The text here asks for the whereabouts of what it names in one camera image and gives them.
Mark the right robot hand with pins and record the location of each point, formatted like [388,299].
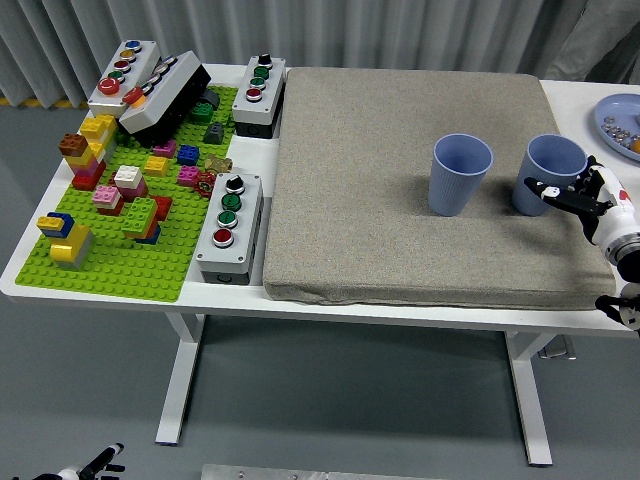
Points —
[612,220]

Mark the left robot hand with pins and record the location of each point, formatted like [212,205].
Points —
[97,460]

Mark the blue ribbed plastic cup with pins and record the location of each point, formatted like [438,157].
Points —
[520,200]
[452,195]

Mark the white table leg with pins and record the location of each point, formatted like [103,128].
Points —
[177,390]
[530,410]

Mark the blue plastic plate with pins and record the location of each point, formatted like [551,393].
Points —
[617,107]

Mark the person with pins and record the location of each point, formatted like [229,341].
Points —
[600,45]

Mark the green studded baseplate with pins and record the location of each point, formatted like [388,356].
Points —
[115,270]

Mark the grey metal plate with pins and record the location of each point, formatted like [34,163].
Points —
[300,474]

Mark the blue yellow grey brick stack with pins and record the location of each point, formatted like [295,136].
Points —
[70,242]

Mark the green orange brick stack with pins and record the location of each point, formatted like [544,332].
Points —
[140,215]

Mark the red toy brick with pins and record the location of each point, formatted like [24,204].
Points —
[164,206]

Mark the pink red brick stack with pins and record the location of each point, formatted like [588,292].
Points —
[107,197]

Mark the grey-brown cushion mat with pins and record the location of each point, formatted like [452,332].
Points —
[350,200]

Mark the grey four-button control box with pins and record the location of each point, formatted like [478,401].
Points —
[245,220]
[272,85]

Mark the white pink brick stack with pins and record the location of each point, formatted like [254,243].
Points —
[129,179]

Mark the magenta toy brick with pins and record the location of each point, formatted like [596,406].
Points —
[189,175]
[165,148]

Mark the yellow toy brick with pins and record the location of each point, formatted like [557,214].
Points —
[156,166]

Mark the brown yellow red brick stack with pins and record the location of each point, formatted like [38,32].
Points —
[82,160]

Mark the blue toy brick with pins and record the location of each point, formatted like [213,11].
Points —
[188,154]

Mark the yellow white brick stack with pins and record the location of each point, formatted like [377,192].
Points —
[97,127]

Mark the grey sloped toy brick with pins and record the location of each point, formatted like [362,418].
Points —
[213,133]

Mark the yellow floor tape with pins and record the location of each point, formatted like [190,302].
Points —
[65,103]

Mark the dark green toy brick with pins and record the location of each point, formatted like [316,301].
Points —
[202,112]

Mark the grey pleated curtain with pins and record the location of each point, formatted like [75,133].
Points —
[300,30]

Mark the tilted white black control box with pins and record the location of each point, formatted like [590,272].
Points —
[165,95]

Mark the dark grey arch brick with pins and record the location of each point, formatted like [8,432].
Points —
[212,98]

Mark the white five-button control box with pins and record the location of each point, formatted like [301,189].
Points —
[142,55]

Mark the grey metal bracket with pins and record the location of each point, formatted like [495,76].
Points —
[557,351]

